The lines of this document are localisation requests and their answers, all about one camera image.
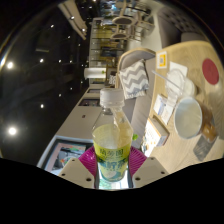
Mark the grey white chevron cushion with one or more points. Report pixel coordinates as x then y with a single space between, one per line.
134 79

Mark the flat round red coaster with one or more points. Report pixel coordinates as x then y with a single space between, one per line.
210 71

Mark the tan ceramic mug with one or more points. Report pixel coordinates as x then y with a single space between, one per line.
188 118

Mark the group of ceiling lights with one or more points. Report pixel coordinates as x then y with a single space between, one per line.
12 130

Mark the clear plastic cup with straw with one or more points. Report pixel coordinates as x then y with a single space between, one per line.
176 83

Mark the large window with decals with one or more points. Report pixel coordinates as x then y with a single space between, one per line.
63 151

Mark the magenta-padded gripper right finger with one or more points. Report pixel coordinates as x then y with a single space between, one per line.
150 171

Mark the white leaflet stack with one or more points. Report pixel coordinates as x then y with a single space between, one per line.
164 108

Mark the grey curved sofa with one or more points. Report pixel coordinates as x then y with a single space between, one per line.
141 110

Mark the group of dining chairs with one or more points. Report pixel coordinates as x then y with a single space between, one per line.
128 20

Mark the white round column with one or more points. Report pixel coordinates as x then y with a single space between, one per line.
95 73

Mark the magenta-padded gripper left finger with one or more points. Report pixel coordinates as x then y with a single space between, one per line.
76 173

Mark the yellow square table card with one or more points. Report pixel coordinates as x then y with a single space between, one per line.
162 60

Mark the green-labelled clear drink bottle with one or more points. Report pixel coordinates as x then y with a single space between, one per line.
112 143

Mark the white orange paper box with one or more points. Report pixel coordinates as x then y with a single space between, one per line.
155 133

